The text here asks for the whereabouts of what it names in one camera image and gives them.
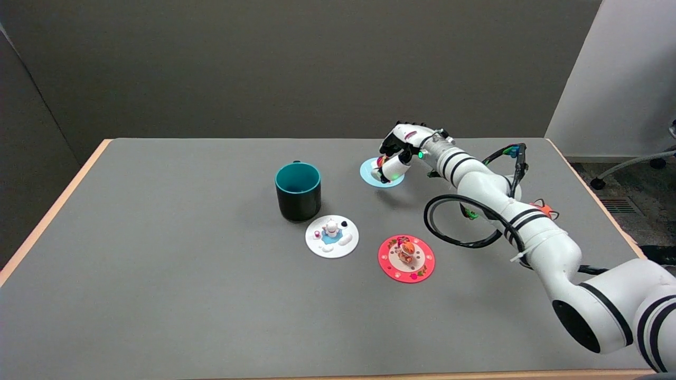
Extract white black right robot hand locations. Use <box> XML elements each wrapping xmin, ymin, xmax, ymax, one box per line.
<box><xmin>371</xmin><ymin>121</ymin><xmax>440</xmax><ymax>184</ymax></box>

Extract light blue balloon cup lid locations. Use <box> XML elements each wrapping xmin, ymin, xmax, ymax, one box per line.
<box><xmin>360</xmin><ymin>156</ymin><xmax>406</xmax><ymax>188</ymax></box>

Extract white cat cup lid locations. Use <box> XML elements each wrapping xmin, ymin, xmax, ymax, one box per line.
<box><xmin>305</xmin><ymin>215</ymin><xmax>360</xmax><ymax>259</ymax></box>

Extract red lucky cat cup lid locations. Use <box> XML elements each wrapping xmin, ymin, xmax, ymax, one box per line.
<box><xmin>378</xmin><ymin>234</ymin><xmax>436</xmax><ymax>284</ymax></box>

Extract orange fox cup lid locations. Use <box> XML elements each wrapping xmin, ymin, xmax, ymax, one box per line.
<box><xmin>530</xmin><ymin>199</ymin><xmax>560</xmax><ymax>220</ymax></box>

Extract teal ceramic mug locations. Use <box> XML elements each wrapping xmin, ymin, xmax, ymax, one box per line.
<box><xmin>275</xmin><ymin>160</ymin><xmax>322</xmax><ymax>222</ymax></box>

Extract floor vent grille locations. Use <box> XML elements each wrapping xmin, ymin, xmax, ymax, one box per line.
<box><xmin>599</xmin><ymin>198</ymin><xmax>640</xmax><ymax>215</ymax></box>

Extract office chair base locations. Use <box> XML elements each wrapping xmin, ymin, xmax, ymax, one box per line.
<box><xmin>590</xmin><ymin>119</ymin><xmax>676</xmax><ymax>191</ymax></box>

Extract black shoe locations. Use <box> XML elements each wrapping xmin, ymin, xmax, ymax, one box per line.
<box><xmin>638</xmin><ymin>245</ymin><xmax>676</xmax><ymax>267</ymax></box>

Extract thick black cable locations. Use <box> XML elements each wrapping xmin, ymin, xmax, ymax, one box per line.
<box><xmin>423</xmin><ymin>194</ymin><xmax>609</xmax><ymax>276</ymax></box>

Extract thin black cable coloured plugs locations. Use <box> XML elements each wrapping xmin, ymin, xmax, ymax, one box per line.
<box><xmin>481</xmin><ymin>142</ymin><xmax>529</xmax><ymax>199</ymax></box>

